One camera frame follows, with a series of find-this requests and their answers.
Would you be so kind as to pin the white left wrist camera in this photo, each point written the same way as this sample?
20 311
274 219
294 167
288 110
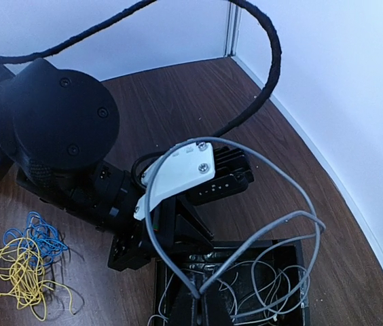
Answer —
202 173

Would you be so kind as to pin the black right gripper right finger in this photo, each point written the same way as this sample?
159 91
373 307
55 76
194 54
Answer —
213 310

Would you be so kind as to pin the aluminium frame post left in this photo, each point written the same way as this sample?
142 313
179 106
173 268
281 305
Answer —
234 14

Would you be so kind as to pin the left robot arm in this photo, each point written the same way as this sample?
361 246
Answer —
162 45

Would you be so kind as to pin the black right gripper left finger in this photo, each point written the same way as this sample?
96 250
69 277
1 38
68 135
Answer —
184 310

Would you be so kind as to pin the black three-compartment bin tray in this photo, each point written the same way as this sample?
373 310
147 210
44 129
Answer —
269 276

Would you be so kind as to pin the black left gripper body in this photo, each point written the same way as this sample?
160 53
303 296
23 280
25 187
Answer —
56 128

